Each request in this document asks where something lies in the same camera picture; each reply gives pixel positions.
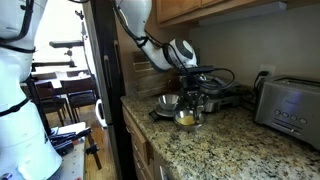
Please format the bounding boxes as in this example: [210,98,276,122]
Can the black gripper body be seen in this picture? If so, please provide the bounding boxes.
[181,74,208,99]

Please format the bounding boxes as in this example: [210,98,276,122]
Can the yellow grain contents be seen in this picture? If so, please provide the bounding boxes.
[178,115,198,127]

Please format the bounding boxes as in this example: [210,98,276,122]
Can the empty steel bowl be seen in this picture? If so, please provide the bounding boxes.
[157,94,183,112]

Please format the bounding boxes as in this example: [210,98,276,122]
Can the steel bowl holding yellow grain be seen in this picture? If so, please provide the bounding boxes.
[173,109,207,132]

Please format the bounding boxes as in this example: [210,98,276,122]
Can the black kitchen scale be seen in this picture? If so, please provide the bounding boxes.
[148,103,188,122]

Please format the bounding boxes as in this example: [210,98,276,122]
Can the wooden cutting board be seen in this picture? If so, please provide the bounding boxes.
[133,49,196,99]

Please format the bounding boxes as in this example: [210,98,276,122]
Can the wooden base cabinet drawers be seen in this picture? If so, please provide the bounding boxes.
[121,103,174,180]

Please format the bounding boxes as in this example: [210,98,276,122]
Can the dark tall refrigerator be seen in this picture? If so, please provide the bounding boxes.
[81,0,129,180]

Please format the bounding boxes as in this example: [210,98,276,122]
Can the stainless steel toaster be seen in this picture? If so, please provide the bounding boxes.
[253,75,320,151]

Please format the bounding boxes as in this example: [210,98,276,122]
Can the black clamp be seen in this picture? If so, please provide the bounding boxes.
[84,133,103,171]

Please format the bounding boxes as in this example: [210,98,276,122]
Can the dark wooden chair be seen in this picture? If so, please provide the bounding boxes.
[59,77,98,124]
[34,81,68,127]

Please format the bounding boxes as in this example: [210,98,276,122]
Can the dark dining table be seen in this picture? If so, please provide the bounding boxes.
[21,70,98,98]

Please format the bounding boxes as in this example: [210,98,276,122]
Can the black tool bundle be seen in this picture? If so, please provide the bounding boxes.
[49,127,94,157]

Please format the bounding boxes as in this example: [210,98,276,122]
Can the white robot cart top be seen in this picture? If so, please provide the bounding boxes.
[43,121,88,180]

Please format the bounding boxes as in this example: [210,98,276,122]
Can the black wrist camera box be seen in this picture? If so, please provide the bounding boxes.
[184,65,216,75]

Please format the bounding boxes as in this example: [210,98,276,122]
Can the black power plug cord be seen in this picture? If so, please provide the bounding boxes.
[253,70,270,93]

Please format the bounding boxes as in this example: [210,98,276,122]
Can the white wall outlet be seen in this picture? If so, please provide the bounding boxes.
[259,64,277,78]

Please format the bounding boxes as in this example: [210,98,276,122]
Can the white rounded handle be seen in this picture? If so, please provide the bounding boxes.
[94,98,109,129]

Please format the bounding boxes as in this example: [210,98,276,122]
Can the black camera stand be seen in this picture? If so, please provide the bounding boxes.
[31,39,85,71]

